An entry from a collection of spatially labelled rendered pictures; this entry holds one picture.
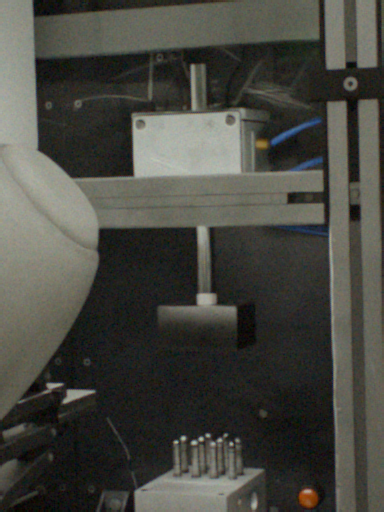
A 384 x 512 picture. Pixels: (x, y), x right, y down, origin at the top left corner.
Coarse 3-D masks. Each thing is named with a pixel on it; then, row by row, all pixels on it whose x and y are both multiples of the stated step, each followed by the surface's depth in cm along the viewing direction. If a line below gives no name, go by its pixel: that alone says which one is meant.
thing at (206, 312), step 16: (208, 240) 136; (208, 256) 137; (208, 272) 137; (208, 288) 137; (176, 304) 138; (192, 304) 137; (208, 304) 136; (224, 304) 136; (240, 304) 136; (160, 320) 136; (176, 320) 136; (192, 320) 135; (208, 320) 135; (224, 320) 134; (240, 320) 135; (160, 336) 136; (176, 336) 136; (192, 336) 135; (208, 336) 135; (224, 336) 134; (240, 336) 134
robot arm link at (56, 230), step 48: (0, 144) 69; (0, 192) 66; (48, 192) 67; (0, 240) 65; (48, 240) 66; (96, 240) 69; (0, 288) 65; (48, 288) 67; (0, 336) 67; (48, 336) 68; (0, 384) 69
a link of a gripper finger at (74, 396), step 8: (72, 392) 108; (80, 392) 108; (88, 392) 108; (64, 400) 104; (72, 400) 105; (80, 400) 106; (88, 400) 107; (48, 408) 102; (56, 408) 102; (64, 408) 103; (72, 408) 105
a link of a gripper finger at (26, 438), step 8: (16, 424) 103; (24, 424) 102; (48, 424) 102; (8, 432) 99; (16, 432) 99; (24, 432) 99; (32, 432) 99; (40, 432) 100; (48, 432) 101; (8, 440) 96; (16, 440) 96; (24, 440) 98; (32, 440) 99; (40, 440) 100; (48, 440) 101; (0, 448) 93; (8, 448) 94; (16, 448) 95; (24, 448) 98; (32, 448) 99; (0, 456) 93; (8, 456) 94; (16, 456) 95; (0, 464) 93
